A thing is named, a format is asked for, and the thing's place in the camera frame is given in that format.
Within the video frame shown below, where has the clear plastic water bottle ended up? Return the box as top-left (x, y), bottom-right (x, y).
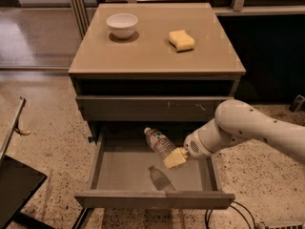
top-left (144, 127), bottom-right (176, 159)

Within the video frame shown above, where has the tan drawer cabinet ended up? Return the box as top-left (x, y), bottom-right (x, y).
top-left (69, 4), bottom-right (245, 145)

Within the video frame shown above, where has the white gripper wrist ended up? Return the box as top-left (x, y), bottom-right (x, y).
top-left (163, 119), bottom-right (242, 169)

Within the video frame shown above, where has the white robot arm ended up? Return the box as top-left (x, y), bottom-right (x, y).
top-left (164, 99), bottom-right (305, 169)

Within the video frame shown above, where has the metal bar with hook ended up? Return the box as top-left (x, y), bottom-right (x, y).
top-left (0, 97), bottom-right (31, 160)

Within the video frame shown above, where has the small dark floor object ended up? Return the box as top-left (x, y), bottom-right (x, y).
top-left (289, 94), bottom-right (305, 113)

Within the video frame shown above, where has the black cable on floor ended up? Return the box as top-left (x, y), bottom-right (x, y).
top-left (204, 200), bottom-right (257, 229)

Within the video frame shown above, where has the closed grey top drawer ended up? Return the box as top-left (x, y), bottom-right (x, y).
top-left (76, 95), bottom-right (232, 122)

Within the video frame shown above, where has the white floor vent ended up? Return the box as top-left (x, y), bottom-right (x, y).
top-left (256, 221), bottom-right (305, 229)

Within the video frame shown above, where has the black panel at left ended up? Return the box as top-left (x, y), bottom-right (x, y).
top-left (0, 156), bottom-right (47, 229)

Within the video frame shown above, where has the white ceramic bowl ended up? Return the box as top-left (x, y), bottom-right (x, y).
top-left (106, 13), bottom-right (138, 39)

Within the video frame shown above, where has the open grey middle drawer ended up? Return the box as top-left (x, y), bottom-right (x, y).
top-left (74, 122), bottom-right (234, 209)

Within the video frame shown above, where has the yellow sponge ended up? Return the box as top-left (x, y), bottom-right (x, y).
top-left (169, 30), bottom-right (194, 52)

